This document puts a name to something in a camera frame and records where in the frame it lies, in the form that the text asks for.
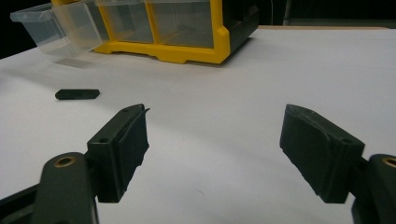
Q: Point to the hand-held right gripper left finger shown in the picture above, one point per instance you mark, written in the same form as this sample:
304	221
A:
113	149

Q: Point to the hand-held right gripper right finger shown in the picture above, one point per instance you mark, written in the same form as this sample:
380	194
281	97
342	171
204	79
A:
317	149

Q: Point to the small black part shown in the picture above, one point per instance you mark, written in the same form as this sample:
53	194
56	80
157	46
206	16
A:
77	94

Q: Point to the clear plastic drawer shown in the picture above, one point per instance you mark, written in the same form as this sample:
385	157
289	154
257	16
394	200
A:
59	28
126	21
183	23

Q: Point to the yellow black drawer cabinet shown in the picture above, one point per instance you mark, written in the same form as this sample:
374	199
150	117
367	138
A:
190	34

